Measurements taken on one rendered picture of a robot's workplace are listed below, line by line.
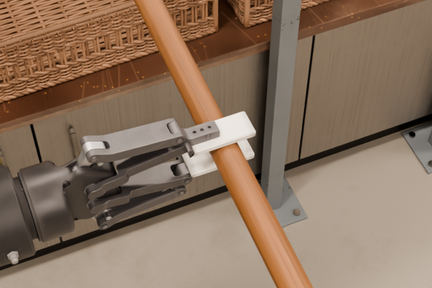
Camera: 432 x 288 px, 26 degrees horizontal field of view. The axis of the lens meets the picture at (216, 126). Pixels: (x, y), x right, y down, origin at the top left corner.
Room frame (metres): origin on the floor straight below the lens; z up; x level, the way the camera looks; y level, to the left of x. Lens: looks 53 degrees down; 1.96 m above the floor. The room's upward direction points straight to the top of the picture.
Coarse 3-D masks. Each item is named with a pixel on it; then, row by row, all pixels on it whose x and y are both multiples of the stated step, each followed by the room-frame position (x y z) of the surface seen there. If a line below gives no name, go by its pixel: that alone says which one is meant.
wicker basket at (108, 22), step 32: (0, 0) 1.38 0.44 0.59; (32, 0) 1.38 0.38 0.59; (64, 0) 1.38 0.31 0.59; (96, 0) 1.38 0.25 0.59; (192, 0) 1.28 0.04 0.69; (0, 32) 1.29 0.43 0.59; (32, 32) 1.15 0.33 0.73; (64, 32) 1.17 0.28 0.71; (96, 32) 1.20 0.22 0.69; (128, 32) 1.22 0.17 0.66; (192, 32) 1.27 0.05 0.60; (0, 64) 1.12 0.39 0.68; (32, 64) 1.20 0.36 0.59; (64, 64) 1.17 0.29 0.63; (96, 64) 1.19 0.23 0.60; (0, 96) 1.12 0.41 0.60
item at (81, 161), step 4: (84, 144) 0.52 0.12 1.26; (88, 144) 0.52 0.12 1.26; (92, 144) 0.52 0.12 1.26; (96, 144) 0.52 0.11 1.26; (100, 144) 0.52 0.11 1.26; (84, 148) 0.51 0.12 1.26; (88, 148) 0.51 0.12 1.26; (92, 148) 0.51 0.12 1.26; (96, 148) 0.51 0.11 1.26; (100, 148) 0.52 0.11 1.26; (84, 152) 0.51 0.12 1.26; (80, 156) 0.51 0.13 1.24; (84, 156) 0.51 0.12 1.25; (80, 160) 0.51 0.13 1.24; (84, 160) 0.51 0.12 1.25; (76, 164) 0.51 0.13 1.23; (80, 164) 0.51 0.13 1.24; (84, 164) 0.51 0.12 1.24; (88, 164) 0.51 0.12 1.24; (100, 164) 0.51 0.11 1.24; (72, 168) 0.51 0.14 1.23; (76, 168) 0.51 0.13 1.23
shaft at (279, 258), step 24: (144, 0) 0.76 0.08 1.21; (168, 24) 0.72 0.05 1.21; (168, 48) 0.69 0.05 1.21; (192, 72) 0.65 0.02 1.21; (192, 96) 0.62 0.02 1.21; (240, 168) 0.53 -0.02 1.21; (240, 192) 0.50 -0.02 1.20; (264, 216) 0.47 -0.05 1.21; (264, 240) 0.45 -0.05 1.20; (288, 240) 0.45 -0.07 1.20; (288, 264) 0.42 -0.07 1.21
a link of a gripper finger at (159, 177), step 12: (180, 156) 0.57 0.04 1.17; (156, 168) 0.55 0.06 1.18; (168, 168) 0.55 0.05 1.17; (132, 180) 0.53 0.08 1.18; (144, 180) 0.53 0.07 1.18; (156, 180) 0.53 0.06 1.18; (168, 180) 0.53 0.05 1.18; (180, 180) 0.54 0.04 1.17; (120, 192) 0.52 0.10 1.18; (132, 192) 0.52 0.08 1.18; (144, 192) 0.52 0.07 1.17; (96, 204) 0.50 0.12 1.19; (108, 204) 0.50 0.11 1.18; (120, 204) 0.51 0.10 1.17
